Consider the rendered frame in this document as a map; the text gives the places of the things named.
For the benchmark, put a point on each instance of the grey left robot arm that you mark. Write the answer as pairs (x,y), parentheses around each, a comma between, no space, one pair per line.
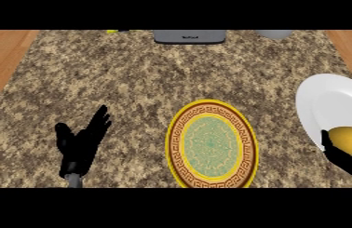
(72,180)

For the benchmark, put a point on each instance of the yellow-green object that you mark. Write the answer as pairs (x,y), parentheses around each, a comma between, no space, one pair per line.
(117,31)

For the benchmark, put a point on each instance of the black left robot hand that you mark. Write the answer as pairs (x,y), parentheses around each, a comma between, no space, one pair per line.
(81,141)

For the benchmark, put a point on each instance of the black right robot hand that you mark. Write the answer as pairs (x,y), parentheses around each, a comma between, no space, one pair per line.
(336,155)

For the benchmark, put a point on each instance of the pale grey round container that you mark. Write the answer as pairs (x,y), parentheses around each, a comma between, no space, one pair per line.
(273,33)

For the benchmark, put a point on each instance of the yellow lemon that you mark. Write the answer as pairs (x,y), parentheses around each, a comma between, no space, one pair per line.
(342,138)

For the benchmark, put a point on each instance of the grey appliance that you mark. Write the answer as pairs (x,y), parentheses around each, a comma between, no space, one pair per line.
(189,36)

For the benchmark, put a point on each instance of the white plate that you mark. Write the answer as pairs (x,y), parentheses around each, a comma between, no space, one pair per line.
(325,104)

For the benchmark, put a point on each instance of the yellow patterned plate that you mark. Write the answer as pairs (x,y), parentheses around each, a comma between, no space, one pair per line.
(210,143)

